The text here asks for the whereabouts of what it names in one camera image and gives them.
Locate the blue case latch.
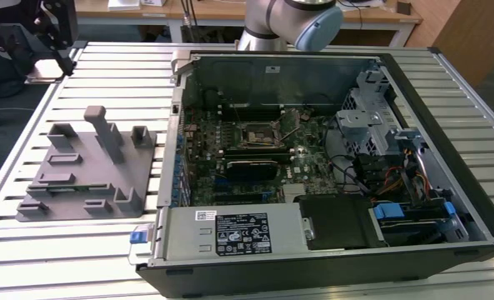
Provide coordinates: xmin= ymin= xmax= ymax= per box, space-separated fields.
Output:
xmin=128 ymin=229 xmax=148 ymax=245

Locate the grey plastic parts rack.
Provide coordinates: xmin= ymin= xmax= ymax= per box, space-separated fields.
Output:
xmin=15 ymin=105 xmax=159 ymax=223

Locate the blue disk carrier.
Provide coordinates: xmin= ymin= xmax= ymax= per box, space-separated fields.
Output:
xmin=370 ymin=202 xmax=406 ymax=223

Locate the silver hinged support bar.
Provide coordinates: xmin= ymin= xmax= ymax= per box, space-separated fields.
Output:
xmin=396 ymin=129 xmax=448 ymax=207

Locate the black plastic shroud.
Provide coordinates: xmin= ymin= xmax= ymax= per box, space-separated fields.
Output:
xmin=300 ymin=193 xmax=389 ymax=251

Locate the green motherboard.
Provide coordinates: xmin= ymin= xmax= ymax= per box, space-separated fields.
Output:
xmin=180 ymin=104 xmax=340 ymax=209

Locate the wooden desk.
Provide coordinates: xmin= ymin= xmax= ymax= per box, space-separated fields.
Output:
xmin=73 ymin=0 xmax=425 ymax=48

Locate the silver metal drive cage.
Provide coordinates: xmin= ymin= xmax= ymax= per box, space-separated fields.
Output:
xmin=336 ymin=70 xmax=402 ymax=157

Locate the black expansion slot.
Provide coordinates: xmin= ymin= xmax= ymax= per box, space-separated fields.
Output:
xmin=212 ymin=193 xmax=281 ymax=204

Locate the black RAM slot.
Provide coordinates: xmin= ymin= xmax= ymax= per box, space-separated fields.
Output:
xmin=224 ymin=147 xmax=293 ymax=153
xmin=220 ymin=112 xmax=284 ymax=118
xmin=220 ymin=116 xmax=284 ymax=121
xmin=220 ymin=108 xmax=284 ymax=114
xmin=224 ymin=151 xmax=293 ymax=156
xmin=224 ymin=154 xmax=293 ymax=159
xmin=220 ymin=104 xmax=284 ymax=110
xmin=224 ymin=157 xmax=293 ymax=163

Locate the multicoloured power wire bundle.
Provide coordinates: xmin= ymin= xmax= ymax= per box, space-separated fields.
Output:
xmin=380 ymin=146 xmax=433 ymax=195

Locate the silver power supply unit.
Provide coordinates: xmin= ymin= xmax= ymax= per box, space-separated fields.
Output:
xmin=148 ymin=204 xmax=310 ymax=262

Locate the metal socket cover frame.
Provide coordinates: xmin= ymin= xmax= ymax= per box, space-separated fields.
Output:
xmin=274 ymin=109 xmax=301 ymax=138

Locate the black PC case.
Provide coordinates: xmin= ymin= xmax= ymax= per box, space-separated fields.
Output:
xmin=128 ymin=46 xmax=494 ymax=299

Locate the CPU socket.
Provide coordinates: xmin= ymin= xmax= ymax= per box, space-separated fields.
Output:
xmin=239 ymin=122 xmax=281 ymax=148

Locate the green RAM stick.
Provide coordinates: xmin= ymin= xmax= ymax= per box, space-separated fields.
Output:
xmin=45 ymin=186 xmax=111 ymax=192

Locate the black mesh waste bin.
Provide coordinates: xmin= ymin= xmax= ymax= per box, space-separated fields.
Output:
xmin=0 ymin=62 xmax=25 ymax=98

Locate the wooden cabinet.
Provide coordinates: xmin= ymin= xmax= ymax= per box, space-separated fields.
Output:
xmin=406 ymin=0 xmax=494 ymax=89

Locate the silver chipset heatsink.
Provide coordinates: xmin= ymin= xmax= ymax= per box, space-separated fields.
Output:
xmin=281 ymin=183 xmax=309 ymax=201

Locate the black looped cable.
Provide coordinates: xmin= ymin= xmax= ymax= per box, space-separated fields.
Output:
xmin=326 ymin=120 xmax=358 ymax=192

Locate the small black graphics card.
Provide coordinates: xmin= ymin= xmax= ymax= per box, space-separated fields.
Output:
xmin=224 ymin=159 xmax=280 ymax=183

